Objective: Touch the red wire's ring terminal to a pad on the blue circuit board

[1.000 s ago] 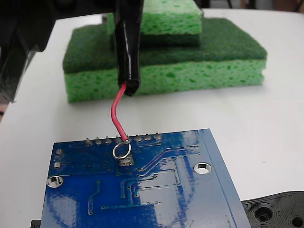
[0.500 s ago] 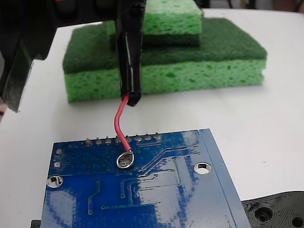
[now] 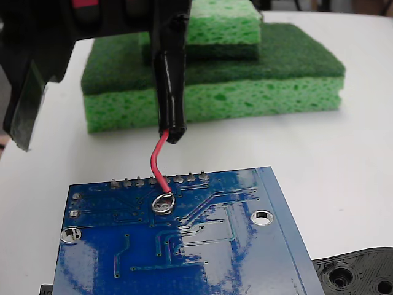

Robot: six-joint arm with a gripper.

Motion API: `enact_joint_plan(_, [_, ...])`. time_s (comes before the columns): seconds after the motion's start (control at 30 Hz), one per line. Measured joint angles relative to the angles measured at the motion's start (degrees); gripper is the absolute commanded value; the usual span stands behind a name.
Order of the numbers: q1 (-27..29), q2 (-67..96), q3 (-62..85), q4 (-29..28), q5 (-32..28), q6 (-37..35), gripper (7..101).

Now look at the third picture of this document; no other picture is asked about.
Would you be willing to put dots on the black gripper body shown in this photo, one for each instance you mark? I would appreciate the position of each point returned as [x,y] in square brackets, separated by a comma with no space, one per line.
[46,27]

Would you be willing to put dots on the blue circuit board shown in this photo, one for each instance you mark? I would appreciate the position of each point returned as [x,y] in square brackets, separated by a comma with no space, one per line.
[215,261]

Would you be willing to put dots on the large green sponge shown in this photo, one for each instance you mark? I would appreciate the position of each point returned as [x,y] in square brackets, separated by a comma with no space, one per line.
[245,92]

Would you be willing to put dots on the small green sponge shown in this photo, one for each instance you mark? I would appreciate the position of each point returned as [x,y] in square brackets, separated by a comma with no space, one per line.
[221,27]

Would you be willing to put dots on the black printed bracket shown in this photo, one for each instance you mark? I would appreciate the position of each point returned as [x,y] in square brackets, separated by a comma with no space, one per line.
[353,267]

